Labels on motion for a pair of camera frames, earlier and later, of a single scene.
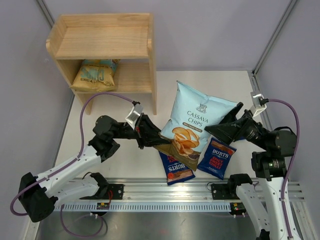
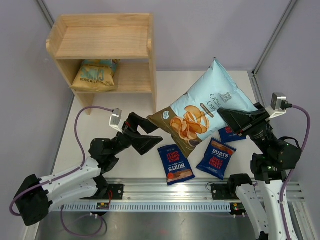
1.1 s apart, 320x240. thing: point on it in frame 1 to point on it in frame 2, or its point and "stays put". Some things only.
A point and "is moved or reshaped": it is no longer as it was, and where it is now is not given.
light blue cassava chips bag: x=192 y=114 is moved or reshaped
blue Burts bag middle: x=217 y=158 stays put
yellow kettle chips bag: x=96 y=74 stays put
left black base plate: x=115 y=191 stays put
